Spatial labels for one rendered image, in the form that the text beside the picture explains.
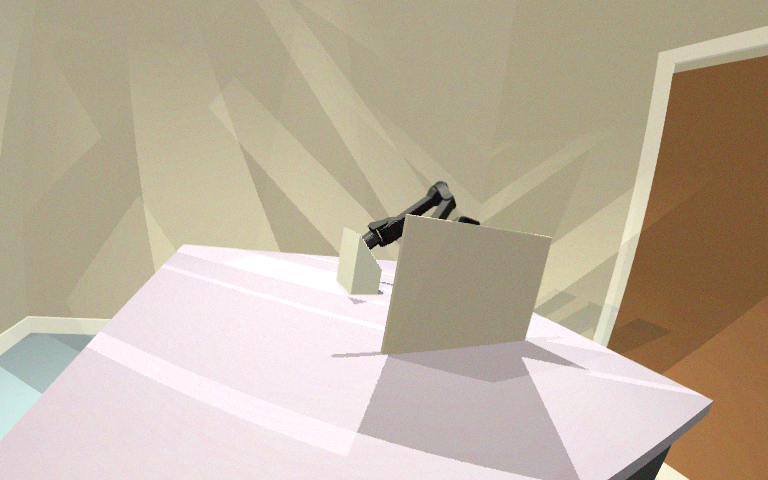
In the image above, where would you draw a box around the beige flat square panel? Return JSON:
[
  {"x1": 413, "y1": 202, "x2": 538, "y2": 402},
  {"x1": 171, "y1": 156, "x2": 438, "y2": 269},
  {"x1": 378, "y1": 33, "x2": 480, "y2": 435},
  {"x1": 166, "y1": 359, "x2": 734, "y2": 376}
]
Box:
[{"x1": 380, "y1": 214, "x2": 552, "y2": 355}]

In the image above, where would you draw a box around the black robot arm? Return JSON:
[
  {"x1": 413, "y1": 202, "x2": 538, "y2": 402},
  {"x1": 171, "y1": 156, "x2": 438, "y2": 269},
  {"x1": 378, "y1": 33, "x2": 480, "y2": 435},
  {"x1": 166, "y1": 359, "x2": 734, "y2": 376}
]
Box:
[{"x1": 362, "y1": 181, "x2": 456, "y2": 250}]

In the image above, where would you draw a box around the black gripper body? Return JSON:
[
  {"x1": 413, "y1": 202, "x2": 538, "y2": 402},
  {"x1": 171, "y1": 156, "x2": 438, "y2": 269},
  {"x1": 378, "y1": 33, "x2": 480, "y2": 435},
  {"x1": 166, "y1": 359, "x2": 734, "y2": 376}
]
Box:
[{"x1": 458, "y1": 216, "x2": 480, "y2": 225}]

